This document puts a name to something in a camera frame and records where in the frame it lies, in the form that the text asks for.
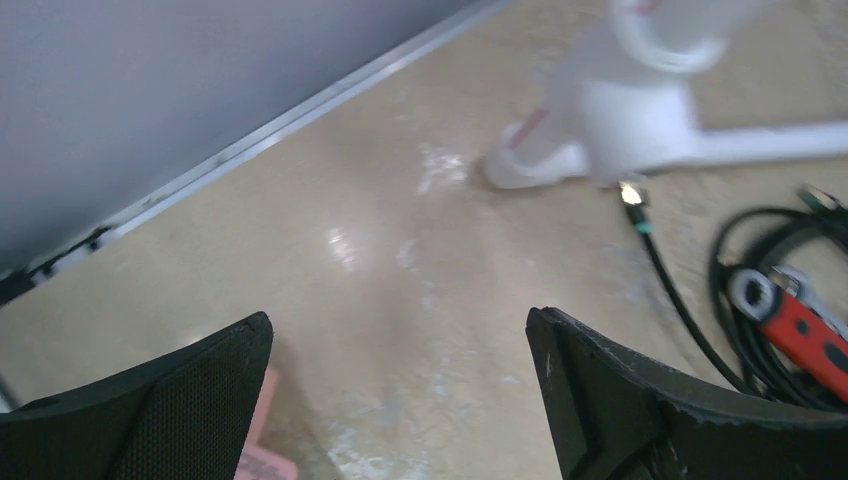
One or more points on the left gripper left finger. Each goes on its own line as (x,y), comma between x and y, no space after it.
(184,415)

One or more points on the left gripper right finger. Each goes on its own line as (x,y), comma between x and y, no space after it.
(615,413)

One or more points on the red handled adjustable wrench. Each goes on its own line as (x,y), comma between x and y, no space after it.
(788,313)

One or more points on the white PVC pipe frame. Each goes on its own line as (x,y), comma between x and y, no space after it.
(620,104)

